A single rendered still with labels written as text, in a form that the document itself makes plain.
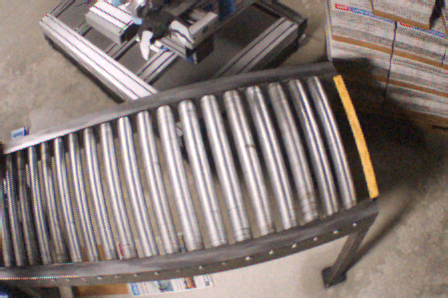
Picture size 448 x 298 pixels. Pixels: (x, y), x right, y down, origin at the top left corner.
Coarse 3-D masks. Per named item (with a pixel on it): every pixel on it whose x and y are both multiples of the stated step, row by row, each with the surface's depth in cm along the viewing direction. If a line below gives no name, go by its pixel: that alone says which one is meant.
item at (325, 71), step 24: (264, 72) 193; (288, 72) 193; (312, 72) 192; (336, 72) 192; (144, 96) 191; (168, 96) 190; (192, 96) 190; (216, 96) 192; (240, 96) 194; (264, 96) 198; (288, 96) 200; (72, 120) 189; (96, 120) 188; (24, 144) 186
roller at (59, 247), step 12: (48, 144) 187; (48, 156) 184; (48, 168) 182; (48, 180) 180; (48, 192) 177; (48, 204) 175; (48, 216) 174; (60, 228) 173; (60, 240) 170; (60, 252) 168
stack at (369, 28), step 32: (352, 0) 206; (352, 32) 215; (384, 32) 208; (416, 32) 201; (352, 64) 235; (384, 64) 228; (416, 64) 221; (352, 96) 258; (384, 96) 252; (416, 96) 244; (416, 128) 269
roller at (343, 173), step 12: (312, 84) 191; (312, 96) 191; (324, 96) 189; (324, 108) 186; (324, 120) 185; (324, 132) 186; (336, 132) 183; (336, 144) 181; (336, 156) 180; (336, 168) 179; (348, 168) 178; (348, 180) 175; (348, 192) 174; (348, 204) 172
